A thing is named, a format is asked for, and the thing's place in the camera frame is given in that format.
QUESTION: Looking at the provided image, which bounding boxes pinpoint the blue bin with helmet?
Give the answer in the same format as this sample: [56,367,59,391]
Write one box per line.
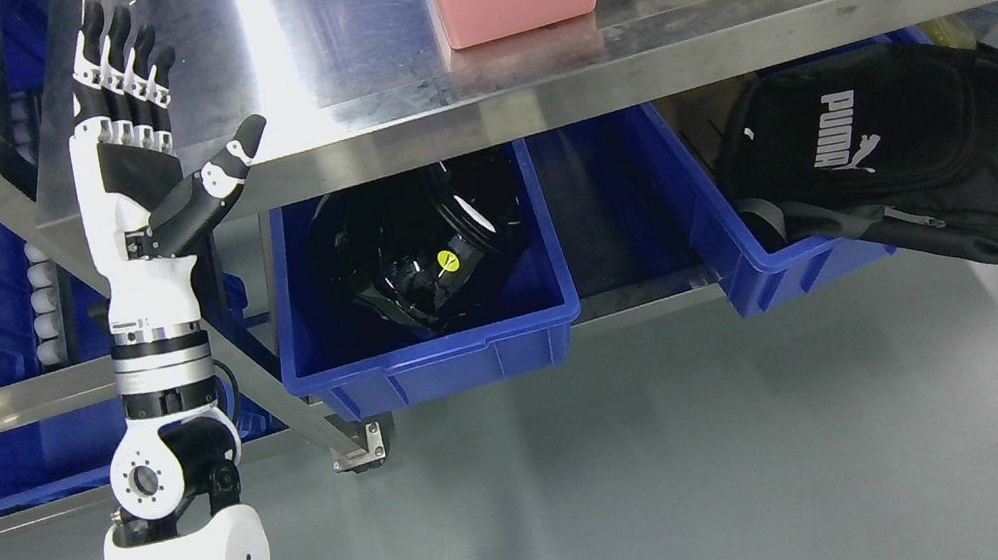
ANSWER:
[267,139,581,421]

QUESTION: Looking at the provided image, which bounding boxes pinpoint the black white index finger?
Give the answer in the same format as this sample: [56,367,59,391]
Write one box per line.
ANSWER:
[146,45,176,155]

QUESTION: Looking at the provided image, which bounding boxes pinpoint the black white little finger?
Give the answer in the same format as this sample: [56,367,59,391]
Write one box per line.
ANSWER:
[71,1,115,143]

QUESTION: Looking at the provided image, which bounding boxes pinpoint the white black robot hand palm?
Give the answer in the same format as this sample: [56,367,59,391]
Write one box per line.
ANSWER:
[69,118,201,336]

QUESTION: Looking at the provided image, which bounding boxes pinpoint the blue bin lower left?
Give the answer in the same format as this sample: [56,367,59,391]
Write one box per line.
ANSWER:
[0,272,273,512]

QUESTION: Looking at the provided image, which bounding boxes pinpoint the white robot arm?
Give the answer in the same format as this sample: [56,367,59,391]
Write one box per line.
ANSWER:
[68,1,272,560]

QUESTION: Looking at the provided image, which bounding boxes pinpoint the blue bin under backpack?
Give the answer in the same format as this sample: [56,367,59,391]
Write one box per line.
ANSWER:
[617,27,927,318]

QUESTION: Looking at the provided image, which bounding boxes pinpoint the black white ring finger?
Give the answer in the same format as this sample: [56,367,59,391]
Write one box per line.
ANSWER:
[99,5,135,144]

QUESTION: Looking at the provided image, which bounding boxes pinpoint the black glossy helmet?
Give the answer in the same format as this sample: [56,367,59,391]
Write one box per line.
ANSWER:
[309,147,530,341]

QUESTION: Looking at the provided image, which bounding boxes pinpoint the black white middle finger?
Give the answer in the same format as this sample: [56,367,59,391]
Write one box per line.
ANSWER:
[122,24,155,147]

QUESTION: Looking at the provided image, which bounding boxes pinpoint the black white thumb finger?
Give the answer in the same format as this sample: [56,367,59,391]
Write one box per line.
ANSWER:
[145,114,266,259]

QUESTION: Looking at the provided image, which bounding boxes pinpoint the black Puma backpack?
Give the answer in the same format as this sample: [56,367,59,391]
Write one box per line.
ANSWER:
[716,41,998,265]

